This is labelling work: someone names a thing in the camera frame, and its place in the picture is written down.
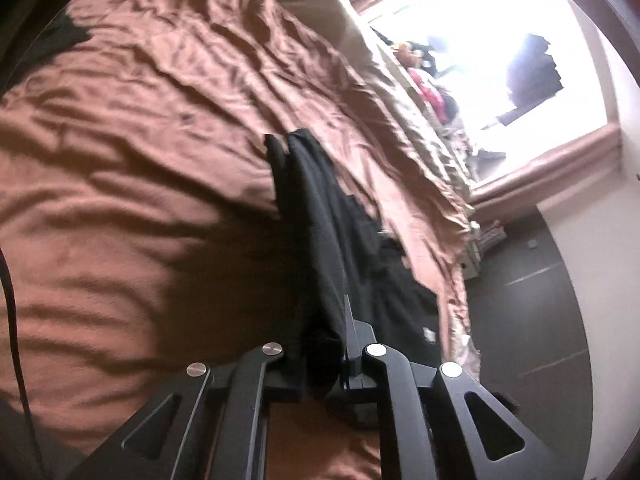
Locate black button-up shirt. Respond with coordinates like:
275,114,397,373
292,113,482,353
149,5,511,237
265,129,440,398

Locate hanging dark clothes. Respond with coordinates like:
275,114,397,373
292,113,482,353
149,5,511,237
506,35,563,107

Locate white bedside cabinet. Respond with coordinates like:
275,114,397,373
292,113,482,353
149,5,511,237
460,221,506,281

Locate brown bed duvet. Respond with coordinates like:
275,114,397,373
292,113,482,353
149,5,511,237
1,0,480,460

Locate pink right curtain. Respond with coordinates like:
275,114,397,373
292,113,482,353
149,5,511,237
469,124,622,223

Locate beige duvet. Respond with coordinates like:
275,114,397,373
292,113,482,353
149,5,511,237
278,0,471,200

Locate folded black garment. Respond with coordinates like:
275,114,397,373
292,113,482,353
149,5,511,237
1,10,91,94

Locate black cable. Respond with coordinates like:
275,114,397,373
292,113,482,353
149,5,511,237
0,246,49,480

